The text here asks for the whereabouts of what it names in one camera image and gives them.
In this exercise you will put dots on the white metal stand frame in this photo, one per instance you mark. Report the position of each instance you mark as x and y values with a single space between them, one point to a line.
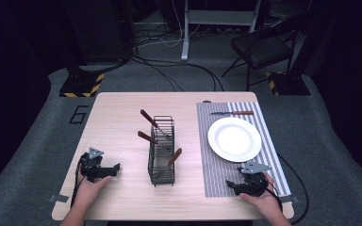
186 37

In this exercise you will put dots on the grey striped placemat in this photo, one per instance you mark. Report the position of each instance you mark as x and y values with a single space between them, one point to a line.
213 175

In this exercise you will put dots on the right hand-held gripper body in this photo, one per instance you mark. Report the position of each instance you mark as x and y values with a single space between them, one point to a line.
254 179

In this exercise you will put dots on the grey tape strip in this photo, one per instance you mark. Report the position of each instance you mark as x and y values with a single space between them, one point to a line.
59 198
290 199

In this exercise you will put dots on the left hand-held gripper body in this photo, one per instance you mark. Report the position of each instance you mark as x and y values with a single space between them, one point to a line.
91 165

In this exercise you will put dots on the person's left hand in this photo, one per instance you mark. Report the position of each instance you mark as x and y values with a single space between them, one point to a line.
89 191

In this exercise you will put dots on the black equipment cabinet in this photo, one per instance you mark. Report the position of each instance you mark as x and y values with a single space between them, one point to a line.
100 31

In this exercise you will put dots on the black tape floor number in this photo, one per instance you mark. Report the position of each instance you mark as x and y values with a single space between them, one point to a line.
78 114

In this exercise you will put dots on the black folding chair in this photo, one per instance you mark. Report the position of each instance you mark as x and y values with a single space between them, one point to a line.
262 47

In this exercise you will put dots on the person's right hand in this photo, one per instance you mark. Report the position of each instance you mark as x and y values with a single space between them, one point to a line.
265 202

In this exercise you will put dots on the hazard-striped black stand base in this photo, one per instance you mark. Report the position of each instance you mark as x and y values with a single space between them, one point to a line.
81 85
290 84

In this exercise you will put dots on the white round plate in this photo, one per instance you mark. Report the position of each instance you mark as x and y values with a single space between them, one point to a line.
234 139

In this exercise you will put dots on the small brown disc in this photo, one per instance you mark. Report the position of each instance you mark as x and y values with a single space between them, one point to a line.
206 101

